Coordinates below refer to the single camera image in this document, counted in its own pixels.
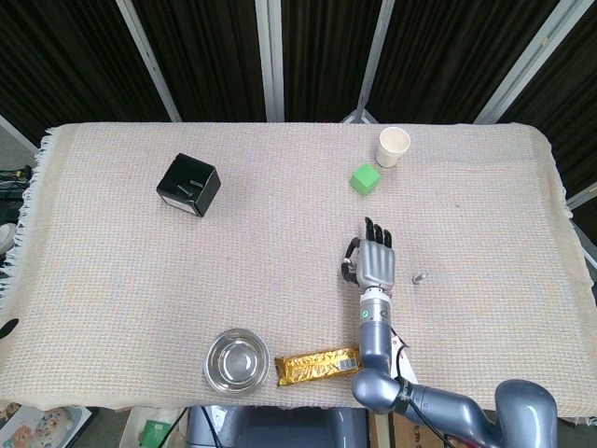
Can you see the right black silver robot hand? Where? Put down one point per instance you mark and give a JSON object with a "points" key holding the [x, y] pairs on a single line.
{"points": [[377, 261]]}

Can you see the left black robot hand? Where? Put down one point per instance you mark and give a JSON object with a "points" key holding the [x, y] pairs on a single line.
{"points": [[8, 327]]}

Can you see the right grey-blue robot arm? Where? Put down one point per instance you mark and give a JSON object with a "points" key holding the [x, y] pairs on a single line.
{"points": [[373, 340]]}

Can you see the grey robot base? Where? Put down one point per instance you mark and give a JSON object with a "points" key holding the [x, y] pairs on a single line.
{"points": [[280, 427]]}

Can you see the green cube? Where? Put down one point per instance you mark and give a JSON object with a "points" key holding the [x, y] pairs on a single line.
{"points": [[365, 181]]}

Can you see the white shoe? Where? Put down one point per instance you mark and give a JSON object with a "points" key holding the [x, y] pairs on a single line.
{"points": [[7, 238]]}

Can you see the colourful printed box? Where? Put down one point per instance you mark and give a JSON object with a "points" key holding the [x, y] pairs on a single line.
{"points": [[42, 427]]}

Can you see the white carton with red logo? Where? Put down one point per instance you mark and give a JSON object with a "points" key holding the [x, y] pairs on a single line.
{"points": [[406, 368]]}

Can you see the white paper cup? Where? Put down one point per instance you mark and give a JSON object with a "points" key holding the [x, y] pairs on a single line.
{"points": [[391, 149]]}

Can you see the gold foil snack package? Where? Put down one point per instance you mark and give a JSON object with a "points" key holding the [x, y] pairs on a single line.
{"points": [[317, 368]]}

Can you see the beige woven tablecloth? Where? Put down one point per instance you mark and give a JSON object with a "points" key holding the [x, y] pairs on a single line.
{"points": [[233, 256]]}

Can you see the brown cardboard box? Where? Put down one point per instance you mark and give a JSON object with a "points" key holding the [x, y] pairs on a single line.
{"points": [[412, 431]]}

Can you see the stainless steel bowl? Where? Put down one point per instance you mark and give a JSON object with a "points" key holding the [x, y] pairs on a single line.
{"points": [[238, 366]]}

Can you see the white bag with green print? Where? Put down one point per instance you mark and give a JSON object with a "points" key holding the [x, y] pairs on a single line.
{"points": [[154, 429]]}

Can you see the black open cardboard box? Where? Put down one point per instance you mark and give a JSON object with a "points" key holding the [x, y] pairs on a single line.
{"points": [[200, 196]]}

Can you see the white partition post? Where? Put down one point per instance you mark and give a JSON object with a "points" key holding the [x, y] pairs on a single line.
{"points": [[149, 60], [373, 65], [270, 60], [527, 65]]}

